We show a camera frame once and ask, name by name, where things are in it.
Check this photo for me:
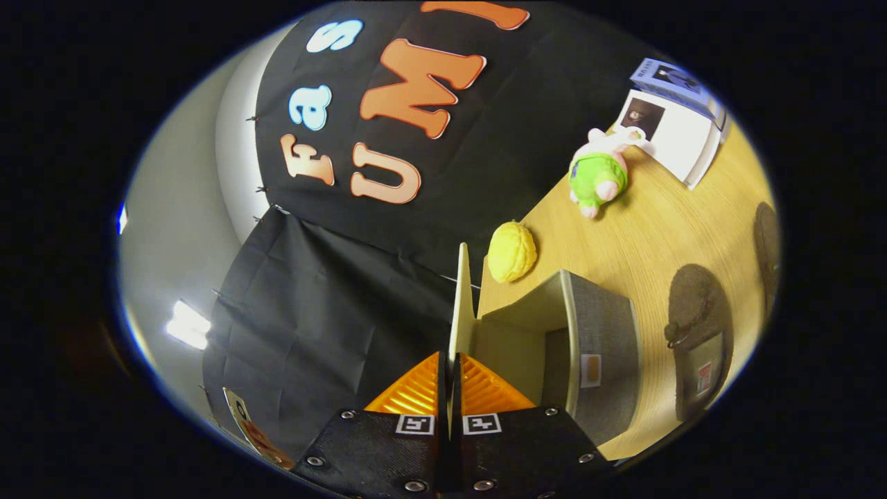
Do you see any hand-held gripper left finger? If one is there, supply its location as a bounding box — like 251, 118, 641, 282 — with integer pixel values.
291, 350, 451, 499

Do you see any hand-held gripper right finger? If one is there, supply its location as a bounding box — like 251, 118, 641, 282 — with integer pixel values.
450, 352, 614, 499

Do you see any grey fabric storage box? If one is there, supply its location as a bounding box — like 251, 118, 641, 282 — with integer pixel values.
447, 243, 642, 448

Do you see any brown fuzzy shoe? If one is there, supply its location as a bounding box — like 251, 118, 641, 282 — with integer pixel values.
754, 201, 782, 323
664, 263, 734, 422

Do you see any white card with orange print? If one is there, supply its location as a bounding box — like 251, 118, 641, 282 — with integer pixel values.
222, 387, 295, 470

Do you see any yellow plush toy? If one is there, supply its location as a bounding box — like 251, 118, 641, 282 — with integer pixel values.
487, 220, 538, 283

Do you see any bright ceiling light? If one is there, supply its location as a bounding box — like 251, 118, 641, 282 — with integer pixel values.
165, 299, 212, 351

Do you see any pink and green plush toy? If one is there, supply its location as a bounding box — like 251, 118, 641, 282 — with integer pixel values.
568, 127, 649, 220

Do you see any white book with dark photo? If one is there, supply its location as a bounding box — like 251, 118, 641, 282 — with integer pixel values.
613, 89, 725, 191

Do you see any blue cover book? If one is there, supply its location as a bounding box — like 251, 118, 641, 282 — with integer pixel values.
629, 58, 726, 124

